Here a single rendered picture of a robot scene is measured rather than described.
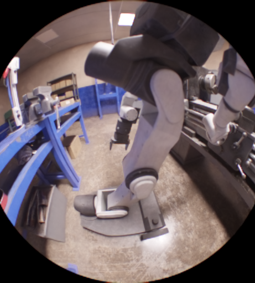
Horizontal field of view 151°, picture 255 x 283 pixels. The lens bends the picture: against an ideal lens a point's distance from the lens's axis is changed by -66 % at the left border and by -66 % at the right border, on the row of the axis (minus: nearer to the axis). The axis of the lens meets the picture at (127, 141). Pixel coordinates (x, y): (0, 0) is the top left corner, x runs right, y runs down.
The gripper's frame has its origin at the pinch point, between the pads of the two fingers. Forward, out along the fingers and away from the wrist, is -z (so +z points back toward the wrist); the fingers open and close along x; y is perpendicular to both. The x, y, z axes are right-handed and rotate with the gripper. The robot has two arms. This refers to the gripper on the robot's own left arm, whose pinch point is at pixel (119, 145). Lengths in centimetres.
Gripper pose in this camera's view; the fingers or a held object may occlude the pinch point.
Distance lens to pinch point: 62.6
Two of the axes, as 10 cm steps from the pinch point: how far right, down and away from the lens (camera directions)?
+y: -3.1, -5.5, 7.8
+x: 9.2, 0.4, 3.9
